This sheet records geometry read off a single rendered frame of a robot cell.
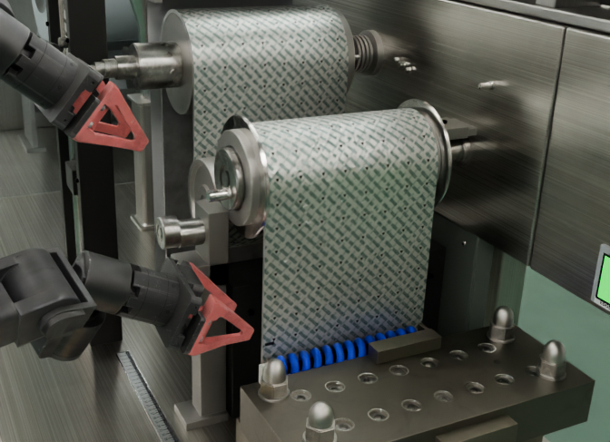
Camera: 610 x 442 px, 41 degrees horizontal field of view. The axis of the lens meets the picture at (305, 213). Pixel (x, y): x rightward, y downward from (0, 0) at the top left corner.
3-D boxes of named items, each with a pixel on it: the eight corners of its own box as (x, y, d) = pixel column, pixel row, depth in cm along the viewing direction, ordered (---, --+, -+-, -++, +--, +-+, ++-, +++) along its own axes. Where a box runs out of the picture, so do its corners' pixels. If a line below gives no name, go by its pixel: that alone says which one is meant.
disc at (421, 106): (381, 189, 117) (389, 87, 112) (384, 189, 118) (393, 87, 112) (442, 227, 105) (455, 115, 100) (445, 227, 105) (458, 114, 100)
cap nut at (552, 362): (528, 368, 102) (534, 337, 100) (551, 362, 103) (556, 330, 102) (549, 384, 99) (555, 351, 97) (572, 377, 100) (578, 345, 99)
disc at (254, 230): (218, 212, 107) (218, 101, 101) (221, 211, 107) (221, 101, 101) (264, 258, 95) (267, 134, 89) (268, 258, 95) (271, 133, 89)
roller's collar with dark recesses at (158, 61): (128, 84, 117) (126, 39, 114) (169, 82, 119) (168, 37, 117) (141, 94, 112) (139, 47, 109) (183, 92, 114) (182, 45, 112)
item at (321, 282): (260, 367, 102) (263, 230, 95) (418, 329, 112) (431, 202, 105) (262, 368, 101) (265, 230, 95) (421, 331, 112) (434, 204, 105)
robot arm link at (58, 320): (53, 319, 76) (11, 251, 80) (4, 394, 81) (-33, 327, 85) (149, 301, 86) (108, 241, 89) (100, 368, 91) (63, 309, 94)
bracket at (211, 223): (171, 412, 113) (165, 203, 101) (215, 401, 115) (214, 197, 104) (182, 433, 109) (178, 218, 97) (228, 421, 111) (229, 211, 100)
